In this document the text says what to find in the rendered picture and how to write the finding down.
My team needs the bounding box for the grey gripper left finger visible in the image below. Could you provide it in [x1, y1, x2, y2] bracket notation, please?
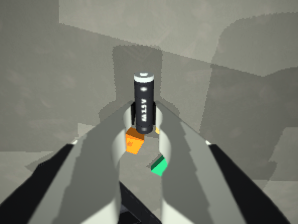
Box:
[0, 101, 136, 224]

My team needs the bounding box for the black aa battery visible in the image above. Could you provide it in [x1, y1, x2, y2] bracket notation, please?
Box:
[134, 71, 154, 134]

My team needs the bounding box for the orange nine-volt battery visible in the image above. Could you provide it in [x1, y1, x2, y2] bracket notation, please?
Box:
[126, 127, 144, 154]

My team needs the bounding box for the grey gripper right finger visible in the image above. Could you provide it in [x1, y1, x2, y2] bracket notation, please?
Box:
[153, 101, 291, 224]

